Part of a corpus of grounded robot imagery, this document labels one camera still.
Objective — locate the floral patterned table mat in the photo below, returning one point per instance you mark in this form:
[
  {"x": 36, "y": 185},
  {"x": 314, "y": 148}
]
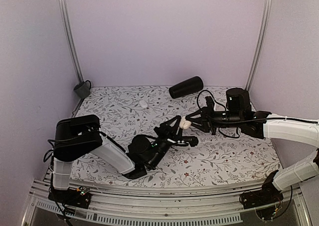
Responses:
[{"x": 219, "y": 159}]

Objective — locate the black cylindrical speaker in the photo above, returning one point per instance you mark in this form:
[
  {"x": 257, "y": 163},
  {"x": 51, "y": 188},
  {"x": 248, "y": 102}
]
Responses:
[{"x": 186, "y": 87}]

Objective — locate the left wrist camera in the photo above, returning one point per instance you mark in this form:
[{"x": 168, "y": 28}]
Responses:
[{"x": 178, "y": 142}]

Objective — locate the white earbud charging case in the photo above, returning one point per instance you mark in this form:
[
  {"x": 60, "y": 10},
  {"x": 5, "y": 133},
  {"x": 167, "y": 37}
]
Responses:
[{"x": 184, "y": 124}]

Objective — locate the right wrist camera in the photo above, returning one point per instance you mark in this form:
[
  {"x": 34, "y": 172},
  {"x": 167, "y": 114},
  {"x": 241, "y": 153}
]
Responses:
[{"x": 210, "y": 103}]

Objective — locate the aluminium front rail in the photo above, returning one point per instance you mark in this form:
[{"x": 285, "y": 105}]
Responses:
[{"x": 137, "y": 206}]

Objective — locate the small white oval case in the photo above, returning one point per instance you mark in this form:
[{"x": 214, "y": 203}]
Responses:
[{"x": 143, "y": 104}]

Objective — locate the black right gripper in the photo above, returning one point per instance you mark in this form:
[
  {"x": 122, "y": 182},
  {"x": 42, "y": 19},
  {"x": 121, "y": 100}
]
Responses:
[{"x": 203, "y": 111}]

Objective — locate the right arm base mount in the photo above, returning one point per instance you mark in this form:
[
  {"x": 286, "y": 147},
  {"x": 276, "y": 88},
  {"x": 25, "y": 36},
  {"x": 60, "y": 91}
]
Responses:
[{"x": 266, "y": 195}]

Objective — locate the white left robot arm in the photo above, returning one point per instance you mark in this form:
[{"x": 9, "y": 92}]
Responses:
[{"x": 76, "y": 137}]

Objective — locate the right aluminium frame post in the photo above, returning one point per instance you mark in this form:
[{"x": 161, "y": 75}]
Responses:
[{"x": 259, "y": 45}]

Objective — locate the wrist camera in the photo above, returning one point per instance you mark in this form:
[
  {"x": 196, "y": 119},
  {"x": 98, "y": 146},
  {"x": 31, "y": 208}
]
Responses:
[
  {"x": 178, "y": 142},
  {"x": 210, "y": 103}
]

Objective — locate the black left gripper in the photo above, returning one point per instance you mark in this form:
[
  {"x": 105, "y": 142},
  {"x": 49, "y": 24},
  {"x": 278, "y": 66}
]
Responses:
[{"x": 166, "y": 131}]

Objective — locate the grey mug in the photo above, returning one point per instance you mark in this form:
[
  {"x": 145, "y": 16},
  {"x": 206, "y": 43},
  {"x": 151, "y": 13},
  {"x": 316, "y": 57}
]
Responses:
[{"x": 83, "y": 89}]

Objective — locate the aluminium frame post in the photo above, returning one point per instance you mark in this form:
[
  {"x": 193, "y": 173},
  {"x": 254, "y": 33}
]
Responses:
[
  {"x": 259, "y": 45},
  {"x": 70, "y": 40}
]

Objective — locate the left aluminium frame post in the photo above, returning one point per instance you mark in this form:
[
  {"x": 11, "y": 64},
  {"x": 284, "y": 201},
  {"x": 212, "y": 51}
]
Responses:
[{"x": 70, "y": 40}]

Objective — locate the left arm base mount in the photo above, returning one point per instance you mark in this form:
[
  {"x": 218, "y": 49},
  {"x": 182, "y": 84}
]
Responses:
[{"x": 80, "y": 197}]

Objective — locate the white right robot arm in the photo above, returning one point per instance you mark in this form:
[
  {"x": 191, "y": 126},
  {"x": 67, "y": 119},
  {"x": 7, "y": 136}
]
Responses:
[{"x": 267, "y": 125}]

